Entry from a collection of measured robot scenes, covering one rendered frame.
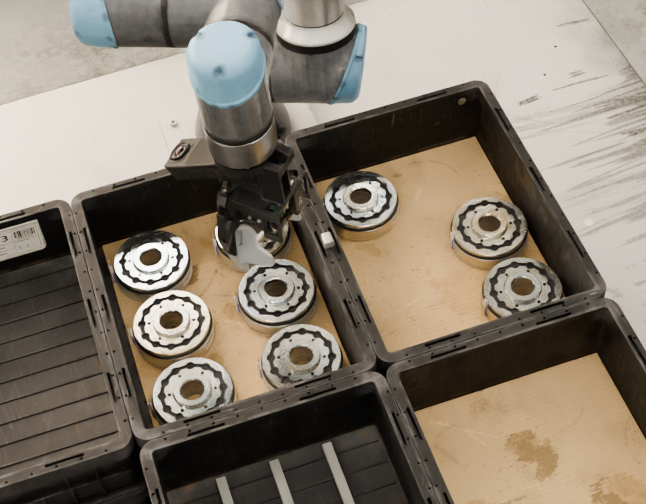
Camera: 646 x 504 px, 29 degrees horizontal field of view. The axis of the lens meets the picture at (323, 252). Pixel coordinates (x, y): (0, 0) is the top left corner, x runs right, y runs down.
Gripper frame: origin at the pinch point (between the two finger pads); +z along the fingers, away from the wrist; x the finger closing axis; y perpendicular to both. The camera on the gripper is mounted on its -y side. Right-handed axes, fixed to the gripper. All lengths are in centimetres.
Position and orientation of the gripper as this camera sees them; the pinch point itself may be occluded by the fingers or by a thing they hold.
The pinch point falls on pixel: (251, 243)
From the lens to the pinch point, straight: 152.4
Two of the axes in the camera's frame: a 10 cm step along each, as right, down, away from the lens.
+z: 0.9, 5.6, 8.2
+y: 8.9, 3.2, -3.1
